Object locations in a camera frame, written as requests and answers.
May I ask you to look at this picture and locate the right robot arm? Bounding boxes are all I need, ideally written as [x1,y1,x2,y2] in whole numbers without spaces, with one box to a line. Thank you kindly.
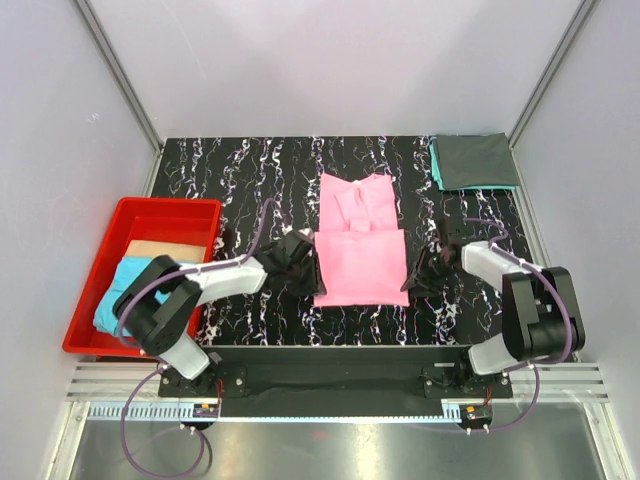
[402,218,586,397]

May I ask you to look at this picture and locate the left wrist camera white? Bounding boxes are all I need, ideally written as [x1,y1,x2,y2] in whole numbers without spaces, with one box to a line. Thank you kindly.
[294,227,315,245]

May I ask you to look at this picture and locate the pink t shirt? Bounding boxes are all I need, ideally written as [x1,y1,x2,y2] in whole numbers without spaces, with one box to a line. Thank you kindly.
[314,174,409,308]

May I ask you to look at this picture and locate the folded teal t shirt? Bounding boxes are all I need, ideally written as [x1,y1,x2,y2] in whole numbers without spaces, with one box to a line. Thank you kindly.
[428,141,516,192]

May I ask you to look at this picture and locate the folded dark grey t shirt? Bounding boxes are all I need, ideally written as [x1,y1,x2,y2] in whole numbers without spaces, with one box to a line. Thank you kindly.
[432,133,520,187]

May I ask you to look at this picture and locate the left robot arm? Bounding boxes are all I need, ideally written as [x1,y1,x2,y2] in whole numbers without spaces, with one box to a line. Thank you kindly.
[113,228,326,396]

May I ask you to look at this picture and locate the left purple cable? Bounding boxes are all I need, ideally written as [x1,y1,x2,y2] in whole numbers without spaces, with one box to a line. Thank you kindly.
[117,198,296,476]

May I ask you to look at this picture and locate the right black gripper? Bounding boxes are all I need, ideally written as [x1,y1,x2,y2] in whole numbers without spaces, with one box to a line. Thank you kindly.
[400,246,458,298]

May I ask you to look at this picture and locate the red plastic bin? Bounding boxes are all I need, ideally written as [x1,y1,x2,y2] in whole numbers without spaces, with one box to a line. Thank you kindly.
[61,197,224,357]

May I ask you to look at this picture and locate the light blue t shirt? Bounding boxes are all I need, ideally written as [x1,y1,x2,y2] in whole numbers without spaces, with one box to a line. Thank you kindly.
[93,256,152,338]

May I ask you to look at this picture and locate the left aluminium frame post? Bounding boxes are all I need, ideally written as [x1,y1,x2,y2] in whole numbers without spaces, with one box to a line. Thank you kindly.
[72,0,165,154]

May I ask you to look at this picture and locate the right aluminium frame post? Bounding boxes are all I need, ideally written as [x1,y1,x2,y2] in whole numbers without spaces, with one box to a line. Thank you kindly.
[507,0,601,149]

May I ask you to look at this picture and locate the beige t shirt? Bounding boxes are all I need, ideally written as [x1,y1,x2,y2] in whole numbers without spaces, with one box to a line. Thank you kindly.
[124,240,206,264]

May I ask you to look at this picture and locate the slotted cable duct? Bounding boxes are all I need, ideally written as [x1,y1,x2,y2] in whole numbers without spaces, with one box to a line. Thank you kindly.
[89,402,494,425]

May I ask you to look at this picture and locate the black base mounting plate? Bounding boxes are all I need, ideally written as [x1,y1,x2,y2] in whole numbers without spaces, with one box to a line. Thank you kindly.
[159,346,513,421]

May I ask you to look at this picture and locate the aluminium frame post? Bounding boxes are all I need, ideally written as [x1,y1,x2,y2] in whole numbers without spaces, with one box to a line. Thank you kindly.
[72,0,165,154]
[507,0,601,149]

